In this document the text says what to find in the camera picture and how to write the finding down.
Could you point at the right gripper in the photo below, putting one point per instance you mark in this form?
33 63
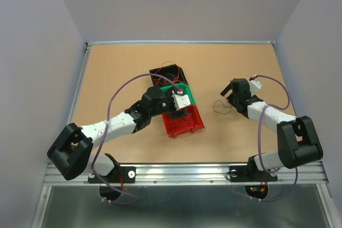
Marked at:
226 89

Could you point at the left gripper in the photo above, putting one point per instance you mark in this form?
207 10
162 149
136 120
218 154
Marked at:
173 114

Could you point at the red plastic bin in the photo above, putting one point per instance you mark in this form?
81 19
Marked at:
187 124

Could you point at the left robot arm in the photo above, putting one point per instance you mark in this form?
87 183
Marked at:
71 152

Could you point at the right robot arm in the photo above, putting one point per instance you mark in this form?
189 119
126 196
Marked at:
297 140

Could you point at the green plastic bin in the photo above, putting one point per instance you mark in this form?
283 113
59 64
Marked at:
185 88

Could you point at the black plastic bin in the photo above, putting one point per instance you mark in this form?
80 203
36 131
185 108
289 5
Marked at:
172 72

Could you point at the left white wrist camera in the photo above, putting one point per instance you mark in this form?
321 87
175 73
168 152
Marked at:
180 99

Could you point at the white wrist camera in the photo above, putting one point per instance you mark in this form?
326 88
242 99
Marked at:
255 85
180 99

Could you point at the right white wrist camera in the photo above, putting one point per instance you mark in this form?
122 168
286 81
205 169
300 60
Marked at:
255 85

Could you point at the aluminium front rail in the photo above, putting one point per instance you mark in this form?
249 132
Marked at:
184 174

